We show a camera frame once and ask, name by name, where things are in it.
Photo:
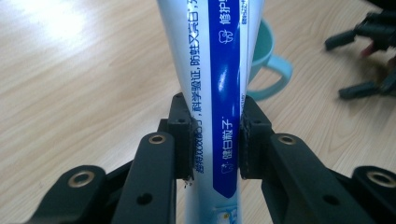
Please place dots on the teal cup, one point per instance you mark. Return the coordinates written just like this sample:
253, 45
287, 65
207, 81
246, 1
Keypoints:
281, 67

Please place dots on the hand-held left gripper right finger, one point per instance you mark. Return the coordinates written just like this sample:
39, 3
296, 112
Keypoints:
252, 146

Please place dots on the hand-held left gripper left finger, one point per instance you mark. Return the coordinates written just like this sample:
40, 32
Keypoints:
182, 146

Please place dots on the white and blue toothpaste tube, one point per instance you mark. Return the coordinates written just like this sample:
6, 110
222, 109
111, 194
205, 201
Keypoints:
224, 93

